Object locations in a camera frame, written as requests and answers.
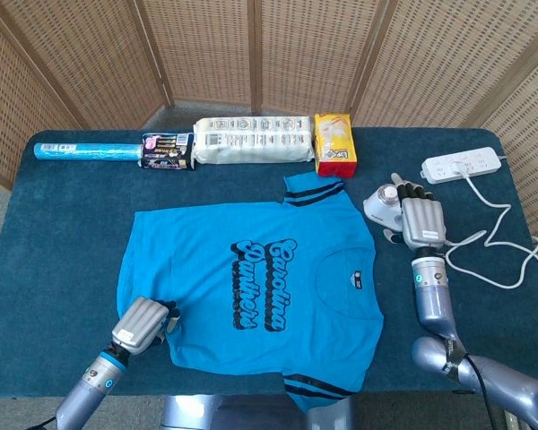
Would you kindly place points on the blue plastic-wrapped roll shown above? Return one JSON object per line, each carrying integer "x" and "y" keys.
{"x": 89, "y": 151}

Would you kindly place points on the dark teal table cloth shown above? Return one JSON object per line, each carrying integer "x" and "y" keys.
{"x": 72, "y": 224}

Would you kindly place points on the yellow and red tissue pack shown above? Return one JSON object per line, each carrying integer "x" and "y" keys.
{"x": 334, "y": 143}

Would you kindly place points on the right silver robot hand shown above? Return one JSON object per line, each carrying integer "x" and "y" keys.
{"x": 423, "y": 219}

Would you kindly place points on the wicker folding screen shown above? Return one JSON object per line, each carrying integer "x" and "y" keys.
{"x": 206, "y": 45}

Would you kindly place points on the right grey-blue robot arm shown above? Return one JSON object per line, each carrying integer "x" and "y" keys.
{"x": 435, "y": 304}

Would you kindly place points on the blue printed t-shirt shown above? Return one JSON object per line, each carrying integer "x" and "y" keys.
{"x": 197, "y": 269}

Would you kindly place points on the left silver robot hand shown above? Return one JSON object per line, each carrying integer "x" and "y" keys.
{"x": 141, "y": 322}

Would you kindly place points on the white power strip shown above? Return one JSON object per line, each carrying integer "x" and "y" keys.
{"x": 484, "y": 163}

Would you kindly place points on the dark sanitary pad package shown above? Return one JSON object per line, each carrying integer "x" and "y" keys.
{"x": 166, "y": 152}

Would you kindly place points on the long white tissue pack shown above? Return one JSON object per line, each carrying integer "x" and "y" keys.
{"x": 251, "y": 141}

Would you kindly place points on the grey robot torso base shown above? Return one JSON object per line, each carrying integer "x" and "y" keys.
{"x": 184, "y": 412}

